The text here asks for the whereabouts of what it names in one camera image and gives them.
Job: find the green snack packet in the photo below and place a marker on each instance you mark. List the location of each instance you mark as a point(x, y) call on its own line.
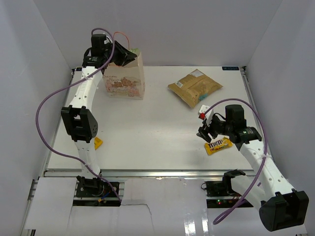
point(135, 51)

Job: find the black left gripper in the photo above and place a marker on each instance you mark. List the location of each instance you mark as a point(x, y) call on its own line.
point(127, 56)

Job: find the yellow m&m candy bag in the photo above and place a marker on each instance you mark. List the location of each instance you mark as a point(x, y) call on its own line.
point(218, 145)

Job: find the large brown snack bag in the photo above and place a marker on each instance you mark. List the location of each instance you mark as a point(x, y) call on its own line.
point(194, 87)

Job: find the small yellow snack packet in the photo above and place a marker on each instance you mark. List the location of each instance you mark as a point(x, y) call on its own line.
point(97, 142)

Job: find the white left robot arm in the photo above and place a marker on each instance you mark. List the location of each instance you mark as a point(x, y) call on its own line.
point(79, 122)

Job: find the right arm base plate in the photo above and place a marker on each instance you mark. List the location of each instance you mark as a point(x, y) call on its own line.
point(217, 196)

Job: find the printed paper gift bag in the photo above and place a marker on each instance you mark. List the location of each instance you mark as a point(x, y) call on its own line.
point(125, 81)

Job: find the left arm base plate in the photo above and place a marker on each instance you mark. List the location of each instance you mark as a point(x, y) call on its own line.
point(95, 193)

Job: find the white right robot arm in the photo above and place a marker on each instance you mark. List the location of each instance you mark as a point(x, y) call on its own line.
point(279, 204)

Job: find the aluminium table frame rail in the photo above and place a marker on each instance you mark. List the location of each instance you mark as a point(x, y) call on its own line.
point(141, 173)

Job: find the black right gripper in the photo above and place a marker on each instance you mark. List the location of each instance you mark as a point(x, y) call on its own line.
point(205, 129)

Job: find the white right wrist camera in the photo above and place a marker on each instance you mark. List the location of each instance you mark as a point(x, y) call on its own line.
point(206, 114)

